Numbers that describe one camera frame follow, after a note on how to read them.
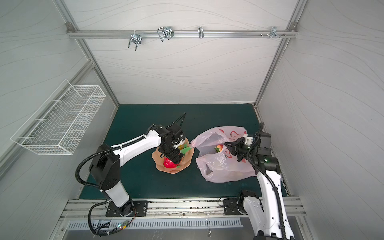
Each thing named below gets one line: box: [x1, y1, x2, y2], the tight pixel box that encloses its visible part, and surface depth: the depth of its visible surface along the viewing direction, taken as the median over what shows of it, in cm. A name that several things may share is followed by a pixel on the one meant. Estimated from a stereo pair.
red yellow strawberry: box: [214, 144, 224, 153], surface depth 93 cm
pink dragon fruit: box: [163, 157, 181, 169], surface depth 82 cm
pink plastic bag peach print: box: [190, 126, 257, 183], surface depth 78 cm
